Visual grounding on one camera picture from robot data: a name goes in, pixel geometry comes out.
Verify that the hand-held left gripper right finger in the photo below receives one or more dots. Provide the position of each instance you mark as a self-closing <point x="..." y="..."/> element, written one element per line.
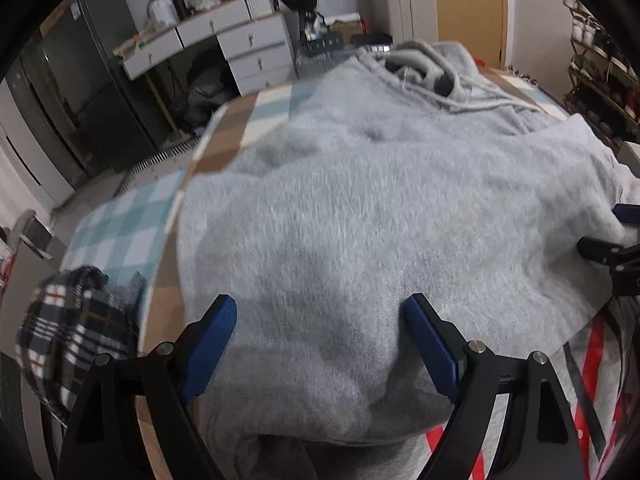
<point x="435" y="350"/>

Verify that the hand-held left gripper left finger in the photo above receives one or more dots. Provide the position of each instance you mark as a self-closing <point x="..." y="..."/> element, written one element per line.
<point x="210" y="345"/>

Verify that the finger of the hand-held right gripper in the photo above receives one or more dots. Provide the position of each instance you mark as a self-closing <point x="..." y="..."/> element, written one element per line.
<point x="605" y="252"/>
<point x="627" y="213"/>

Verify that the grey printed hoodie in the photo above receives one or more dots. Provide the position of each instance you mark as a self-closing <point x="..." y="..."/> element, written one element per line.
<point x="350" y="210"/>

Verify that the checked bed sheet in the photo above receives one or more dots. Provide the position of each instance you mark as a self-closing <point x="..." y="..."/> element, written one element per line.
<point x="125" y="230"/>

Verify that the plaid shirt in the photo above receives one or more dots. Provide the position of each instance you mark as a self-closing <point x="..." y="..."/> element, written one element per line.
<point x="65" y="320"/>

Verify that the pile of shoes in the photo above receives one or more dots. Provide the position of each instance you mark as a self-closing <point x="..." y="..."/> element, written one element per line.
<point x="522" y="76"/>

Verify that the wooden shoe rack with shoes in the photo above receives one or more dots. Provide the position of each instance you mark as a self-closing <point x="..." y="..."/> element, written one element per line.
<point x="582" y="30"/>

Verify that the striped floor mat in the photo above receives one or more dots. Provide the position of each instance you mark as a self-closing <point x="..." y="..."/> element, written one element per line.
<point x="160" y="157"/>

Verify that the black bag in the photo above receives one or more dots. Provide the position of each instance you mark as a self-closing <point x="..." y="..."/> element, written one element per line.
<point x="210" y="90"/>

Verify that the wooden door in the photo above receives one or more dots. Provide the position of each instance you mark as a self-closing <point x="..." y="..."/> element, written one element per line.
<point x="470" y="10"/>

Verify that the black wardrobe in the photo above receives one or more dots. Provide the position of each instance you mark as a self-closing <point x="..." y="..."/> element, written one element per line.
<point x="45" y="110"/>

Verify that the dark grey refrigerator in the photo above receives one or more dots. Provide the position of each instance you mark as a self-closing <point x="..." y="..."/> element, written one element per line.
<point x="100" y="70"/>

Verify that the silver suitcase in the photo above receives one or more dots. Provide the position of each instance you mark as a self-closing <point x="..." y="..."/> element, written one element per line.
<point x="315" y="62"/>

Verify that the white desk with drawers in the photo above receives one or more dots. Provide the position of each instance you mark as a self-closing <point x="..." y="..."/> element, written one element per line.
<point x="250" y="45"/>

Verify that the white tall cabinet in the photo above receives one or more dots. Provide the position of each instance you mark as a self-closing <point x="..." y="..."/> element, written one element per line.
<point x="405" y="5"/>

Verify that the black flat case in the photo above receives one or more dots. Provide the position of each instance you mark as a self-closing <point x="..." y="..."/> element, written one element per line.
<point x="370" y="40"/>

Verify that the brown cardboard box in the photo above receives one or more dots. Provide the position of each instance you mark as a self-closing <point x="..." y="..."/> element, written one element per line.
<point x="346" y="26"/>

